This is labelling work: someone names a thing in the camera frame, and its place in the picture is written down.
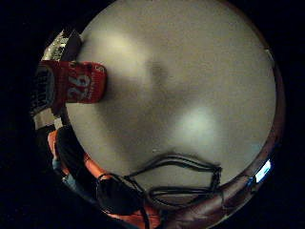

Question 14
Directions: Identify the brown leather chair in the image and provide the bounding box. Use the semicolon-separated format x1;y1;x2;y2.
163;173;259;229

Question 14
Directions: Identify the red printed snack packet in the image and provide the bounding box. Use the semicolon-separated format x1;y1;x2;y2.
51;59;108;105

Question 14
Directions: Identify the dark blue patterned packet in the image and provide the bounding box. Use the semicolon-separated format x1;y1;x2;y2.
30;65;57;116

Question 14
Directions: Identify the silver foil packet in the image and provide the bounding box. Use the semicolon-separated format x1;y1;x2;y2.
41;30;82;62

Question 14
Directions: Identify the black cable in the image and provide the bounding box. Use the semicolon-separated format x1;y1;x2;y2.
124;153;223;205

